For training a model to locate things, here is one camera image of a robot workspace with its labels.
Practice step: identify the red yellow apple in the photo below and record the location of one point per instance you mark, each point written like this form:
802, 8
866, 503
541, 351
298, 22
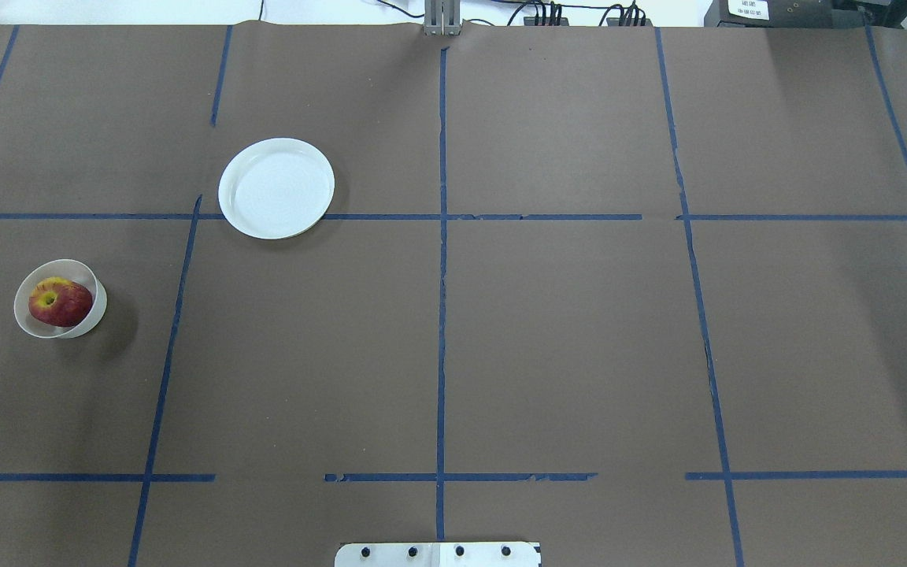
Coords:
60, 302

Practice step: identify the white round plate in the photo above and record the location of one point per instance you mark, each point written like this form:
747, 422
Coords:
276, 188

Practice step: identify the white plastic bowl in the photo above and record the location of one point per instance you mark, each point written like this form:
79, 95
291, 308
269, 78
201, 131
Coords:
67, 269

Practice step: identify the black control box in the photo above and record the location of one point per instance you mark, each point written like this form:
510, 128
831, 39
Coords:
782, 14

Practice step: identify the aluminium frame post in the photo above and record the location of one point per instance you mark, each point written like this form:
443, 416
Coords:
442, 17

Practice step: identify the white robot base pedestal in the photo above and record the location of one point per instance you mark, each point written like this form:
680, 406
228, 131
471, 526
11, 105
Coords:
513, 553

